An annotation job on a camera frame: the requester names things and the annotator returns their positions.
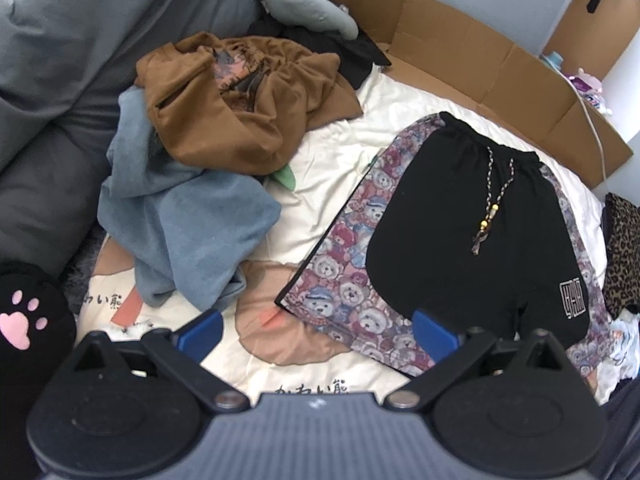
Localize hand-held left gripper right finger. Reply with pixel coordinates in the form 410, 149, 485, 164
384, 309, 571, 412

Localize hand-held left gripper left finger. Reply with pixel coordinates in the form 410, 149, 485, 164
64, 309, 250, 413

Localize black bear-print shorts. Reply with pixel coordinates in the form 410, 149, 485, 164
275, 111, 608, 378

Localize blue-grey garment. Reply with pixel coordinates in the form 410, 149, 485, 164
97, 85, 283, 313

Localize grey fluffy blanket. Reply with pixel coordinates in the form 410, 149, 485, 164
60, 222, 108, 316

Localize black pink-paw cushion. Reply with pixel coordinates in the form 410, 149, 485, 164
0, 259, 77, 461

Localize white printed garment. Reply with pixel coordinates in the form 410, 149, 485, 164
595, 310, 640, 406

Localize cream bear-print bed sheet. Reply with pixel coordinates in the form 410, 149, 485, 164
75, 60, 608, 401

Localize brown garment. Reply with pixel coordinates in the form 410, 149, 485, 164
134, 31, 363, 177

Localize leopard print garment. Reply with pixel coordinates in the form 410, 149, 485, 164
602, 192, 640, 318

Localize person's grey trouser leg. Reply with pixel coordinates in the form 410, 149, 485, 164
597, 380, 640, 480

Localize pink plush toy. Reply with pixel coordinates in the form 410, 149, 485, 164
572, 66, 613, 116

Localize flattened cardboard sheet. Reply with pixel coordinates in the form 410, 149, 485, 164
295, 0, 633, 191

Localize upright cardboard panel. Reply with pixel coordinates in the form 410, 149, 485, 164
542, 0, 631, 81

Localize white cable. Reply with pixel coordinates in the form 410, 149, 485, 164
575, 87, 613, 183

